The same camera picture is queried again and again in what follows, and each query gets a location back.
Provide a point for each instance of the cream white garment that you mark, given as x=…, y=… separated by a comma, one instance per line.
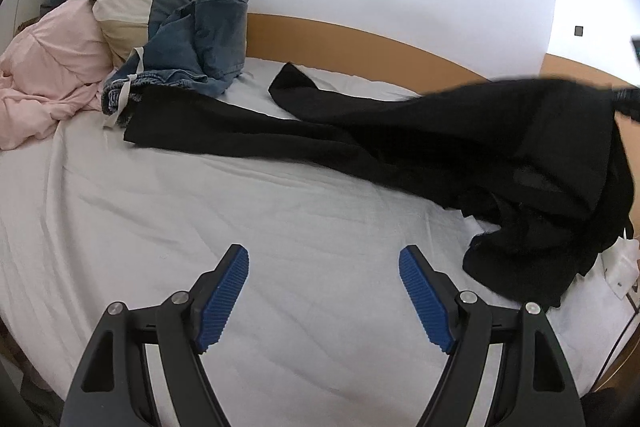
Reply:
x=620, y=264

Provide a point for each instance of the pink blanket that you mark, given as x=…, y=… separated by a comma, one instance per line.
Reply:
x=51, y=71

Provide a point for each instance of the black coat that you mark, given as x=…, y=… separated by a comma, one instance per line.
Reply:
x=542, y=160

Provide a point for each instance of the wooden bed frame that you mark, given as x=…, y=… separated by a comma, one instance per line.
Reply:
x=351, y=51

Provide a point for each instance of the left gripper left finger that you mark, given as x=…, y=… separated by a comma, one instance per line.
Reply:
x=112, y=384

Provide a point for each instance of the blue denim jeans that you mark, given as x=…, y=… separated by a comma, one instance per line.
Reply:
x=200, y=48

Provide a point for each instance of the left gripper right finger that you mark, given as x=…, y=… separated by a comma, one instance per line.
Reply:
x=534, y=385

